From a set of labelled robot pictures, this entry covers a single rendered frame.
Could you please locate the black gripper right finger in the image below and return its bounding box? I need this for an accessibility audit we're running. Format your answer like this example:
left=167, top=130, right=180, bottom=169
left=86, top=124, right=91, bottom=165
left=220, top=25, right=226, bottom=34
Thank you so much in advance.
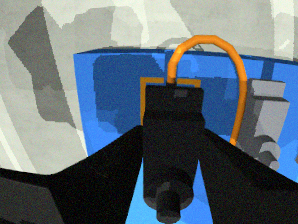
left=198, top=129, right=298, bottom=224

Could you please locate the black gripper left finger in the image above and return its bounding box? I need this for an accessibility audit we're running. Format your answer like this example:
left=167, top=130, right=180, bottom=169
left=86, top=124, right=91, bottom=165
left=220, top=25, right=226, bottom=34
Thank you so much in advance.
left=0, top=125, right=142, bottom=224

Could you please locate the blue flat plate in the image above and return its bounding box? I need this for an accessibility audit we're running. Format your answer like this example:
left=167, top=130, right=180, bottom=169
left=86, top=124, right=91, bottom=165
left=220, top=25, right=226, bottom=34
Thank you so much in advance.
left=73, top=48, right=298, bottom=224

